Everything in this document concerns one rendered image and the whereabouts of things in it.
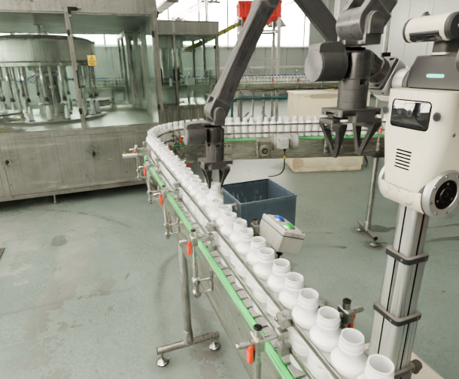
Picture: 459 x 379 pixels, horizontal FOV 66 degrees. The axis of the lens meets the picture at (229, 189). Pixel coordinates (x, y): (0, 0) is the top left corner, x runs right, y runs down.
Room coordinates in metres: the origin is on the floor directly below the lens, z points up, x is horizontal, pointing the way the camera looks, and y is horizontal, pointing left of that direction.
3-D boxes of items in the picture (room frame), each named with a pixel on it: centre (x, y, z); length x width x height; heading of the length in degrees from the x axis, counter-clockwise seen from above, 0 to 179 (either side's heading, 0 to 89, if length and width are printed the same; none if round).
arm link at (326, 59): (0.71, -0.21, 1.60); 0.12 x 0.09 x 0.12; 111
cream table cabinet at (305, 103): (5.53, -1.51, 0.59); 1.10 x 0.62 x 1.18; 93
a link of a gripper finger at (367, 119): (0.73, -0.27, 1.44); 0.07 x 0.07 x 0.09; 21
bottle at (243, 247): (0.83, -0.04, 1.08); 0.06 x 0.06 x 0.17
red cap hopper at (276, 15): (8.28, -0.67, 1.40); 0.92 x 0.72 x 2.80; 93
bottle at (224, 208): (1.00, 0.01, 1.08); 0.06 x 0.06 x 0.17
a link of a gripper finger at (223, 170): (1.12, 0.04, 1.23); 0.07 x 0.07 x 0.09; 21
